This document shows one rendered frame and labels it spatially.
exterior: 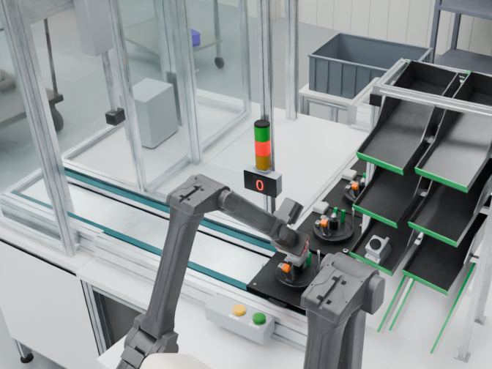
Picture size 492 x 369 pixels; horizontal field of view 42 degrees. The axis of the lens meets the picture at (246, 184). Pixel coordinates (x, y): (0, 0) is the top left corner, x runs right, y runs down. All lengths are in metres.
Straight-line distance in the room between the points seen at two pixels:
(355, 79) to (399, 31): 2.52
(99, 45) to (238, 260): 0.96
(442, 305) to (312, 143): 1.30
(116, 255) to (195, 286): 0.34
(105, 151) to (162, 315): 1.66
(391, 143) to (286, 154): 1.29
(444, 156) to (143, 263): 1.08
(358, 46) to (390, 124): 2.56
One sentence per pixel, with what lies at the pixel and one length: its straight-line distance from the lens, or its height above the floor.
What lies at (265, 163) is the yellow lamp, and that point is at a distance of 2.01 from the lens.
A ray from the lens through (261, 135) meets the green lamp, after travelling 1.96.
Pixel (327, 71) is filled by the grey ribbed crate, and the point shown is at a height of 0.77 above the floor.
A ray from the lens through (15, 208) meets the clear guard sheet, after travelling 2.54.
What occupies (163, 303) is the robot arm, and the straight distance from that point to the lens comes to 1.44.
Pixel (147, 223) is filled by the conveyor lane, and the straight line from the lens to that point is 2.41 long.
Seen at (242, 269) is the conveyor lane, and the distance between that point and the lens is 2.17.
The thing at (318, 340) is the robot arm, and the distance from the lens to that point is 1.11.
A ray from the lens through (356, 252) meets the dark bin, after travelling 1.81.
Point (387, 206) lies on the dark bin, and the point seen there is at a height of 1.37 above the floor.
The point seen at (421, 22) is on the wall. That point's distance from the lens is 6.16.
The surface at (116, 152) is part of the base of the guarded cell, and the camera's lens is 2.99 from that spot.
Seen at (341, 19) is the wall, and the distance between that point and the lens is 6.58.
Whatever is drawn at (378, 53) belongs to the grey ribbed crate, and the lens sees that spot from 4.16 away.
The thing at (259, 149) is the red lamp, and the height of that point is 1.33.
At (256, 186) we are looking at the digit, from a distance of 2.06.
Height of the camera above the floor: 2.36
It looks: 34 degrees down
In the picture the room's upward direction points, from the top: 3 degrees counter-clockwise
